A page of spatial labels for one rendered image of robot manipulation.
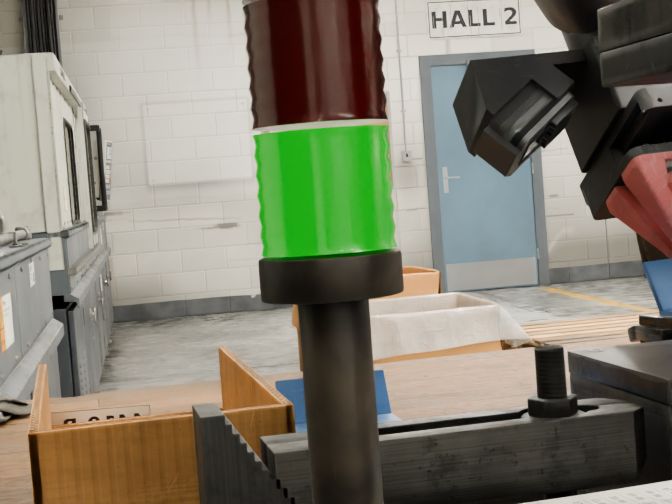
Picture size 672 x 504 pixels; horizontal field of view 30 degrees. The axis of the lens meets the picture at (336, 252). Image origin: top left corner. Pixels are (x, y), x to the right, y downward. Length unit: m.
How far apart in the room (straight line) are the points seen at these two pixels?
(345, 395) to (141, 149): 11.01
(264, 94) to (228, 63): 11.08
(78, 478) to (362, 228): 0.28
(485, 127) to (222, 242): 10.68
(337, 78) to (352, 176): 0.03
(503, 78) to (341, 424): 0.39
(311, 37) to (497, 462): 0.21
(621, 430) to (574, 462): 0.02
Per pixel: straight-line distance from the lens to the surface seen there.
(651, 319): 0.67
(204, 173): 11.35
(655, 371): 0.52
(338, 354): 0.34
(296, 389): 0.79
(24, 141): 5.17
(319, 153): 0.33
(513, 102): 0.71
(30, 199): 5.16
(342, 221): 0.33
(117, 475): 0.58
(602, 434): 0.50
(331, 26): 0.33
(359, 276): 0.33
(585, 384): 0.58
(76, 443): 0.58
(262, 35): 0.34
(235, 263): 11.37
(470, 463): 0.48
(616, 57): 0.58
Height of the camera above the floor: 1.07
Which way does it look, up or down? 3 degrees down
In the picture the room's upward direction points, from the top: 4 degrees counter-clockwise
